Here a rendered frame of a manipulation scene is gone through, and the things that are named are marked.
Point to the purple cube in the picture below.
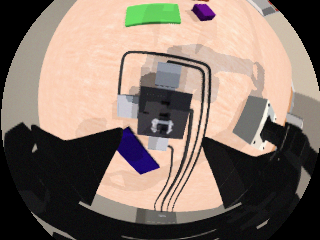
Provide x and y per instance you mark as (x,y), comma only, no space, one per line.
(203,12)

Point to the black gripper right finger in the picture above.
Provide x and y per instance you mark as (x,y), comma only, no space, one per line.
(235,171)

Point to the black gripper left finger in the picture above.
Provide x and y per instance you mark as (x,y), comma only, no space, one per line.
(83,160)

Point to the green flat rectangular slab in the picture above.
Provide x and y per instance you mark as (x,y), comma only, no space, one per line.
(152,13)

